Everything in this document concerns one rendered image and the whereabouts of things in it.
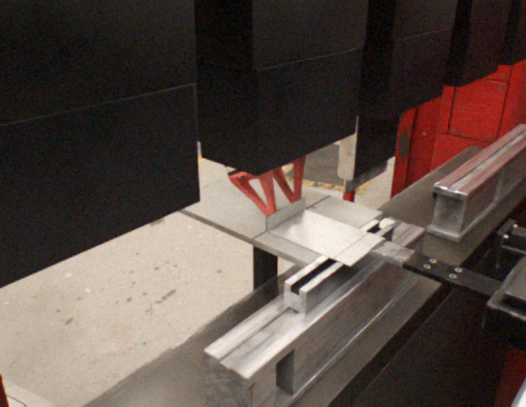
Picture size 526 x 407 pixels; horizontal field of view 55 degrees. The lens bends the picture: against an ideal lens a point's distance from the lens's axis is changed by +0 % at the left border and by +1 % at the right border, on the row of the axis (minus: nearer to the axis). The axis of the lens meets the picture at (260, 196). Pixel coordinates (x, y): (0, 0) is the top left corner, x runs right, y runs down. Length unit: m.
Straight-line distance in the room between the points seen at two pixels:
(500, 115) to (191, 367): 1.07
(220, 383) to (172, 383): 0.11
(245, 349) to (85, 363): 1.53
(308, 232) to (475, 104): 0.89
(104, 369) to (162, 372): 1.34
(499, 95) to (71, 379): 1.63
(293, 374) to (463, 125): 1.05
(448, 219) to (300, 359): 0.48
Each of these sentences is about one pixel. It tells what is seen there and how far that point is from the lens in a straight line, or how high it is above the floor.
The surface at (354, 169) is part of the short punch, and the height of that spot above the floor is 1.11.
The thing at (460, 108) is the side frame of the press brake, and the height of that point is 0.97.
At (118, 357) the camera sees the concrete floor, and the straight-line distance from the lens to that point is 2.03.
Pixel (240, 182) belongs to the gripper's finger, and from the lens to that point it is 0.67.
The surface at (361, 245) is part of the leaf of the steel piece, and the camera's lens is 0.64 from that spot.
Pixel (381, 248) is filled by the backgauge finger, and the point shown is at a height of 1.00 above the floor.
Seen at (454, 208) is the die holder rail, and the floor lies 0.93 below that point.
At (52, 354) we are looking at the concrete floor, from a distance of 2.12.
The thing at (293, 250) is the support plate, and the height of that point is 1.00.
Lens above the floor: 1.32
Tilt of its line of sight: 25 degrees down
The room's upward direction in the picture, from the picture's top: straight up
